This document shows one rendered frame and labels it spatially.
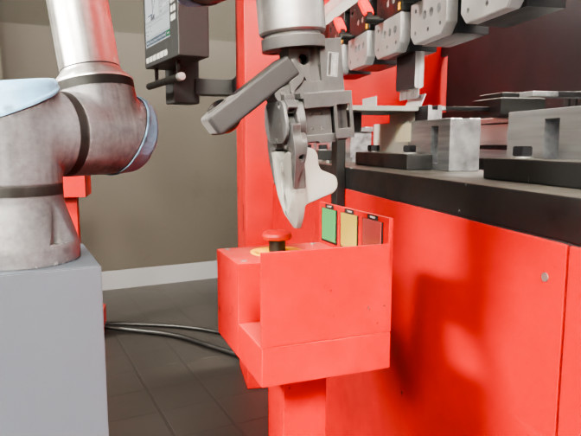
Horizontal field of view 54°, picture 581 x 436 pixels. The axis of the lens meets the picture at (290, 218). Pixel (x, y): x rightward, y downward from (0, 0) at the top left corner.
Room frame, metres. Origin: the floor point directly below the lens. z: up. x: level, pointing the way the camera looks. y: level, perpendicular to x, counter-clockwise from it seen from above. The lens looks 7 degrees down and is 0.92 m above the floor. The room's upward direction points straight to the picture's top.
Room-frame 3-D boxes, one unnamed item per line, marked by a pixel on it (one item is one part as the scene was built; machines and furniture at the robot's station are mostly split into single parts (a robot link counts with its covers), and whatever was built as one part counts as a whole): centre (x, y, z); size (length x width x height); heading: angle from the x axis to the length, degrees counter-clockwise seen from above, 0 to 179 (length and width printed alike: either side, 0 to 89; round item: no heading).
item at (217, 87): (2.48, 0.28, 1.17); 0.40 x 0.24 x 0.07; 12
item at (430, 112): (1.24, -0.27, 0.98); 0.20 x 0.03 x 0.03; 12
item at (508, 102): (1.29, -0.42, 1.01); 0.26 x 0.12 x 0.05; 102
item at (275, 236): (0.75, 0.02, 0.79); 0.04 x 0.04 x 0.04
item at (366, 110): (1.24, -0.12, 1.00); 0.26 x 0.18 x 0.01; 102
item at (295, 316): (0.71, -0.01, 0.75); 0.20 x 0.16 x 0.18; 21
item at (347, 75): (1.68, -0.17, 1.20); 0.15 x 0.09 x 0.17; 12
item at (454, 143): (1.22, -0.27, 0.92); 0.39 x 0.06 x 0.10; 12
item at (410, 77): (1.27, -0.26, 1.07); 0.10 x 0.02 x 0.10; 12
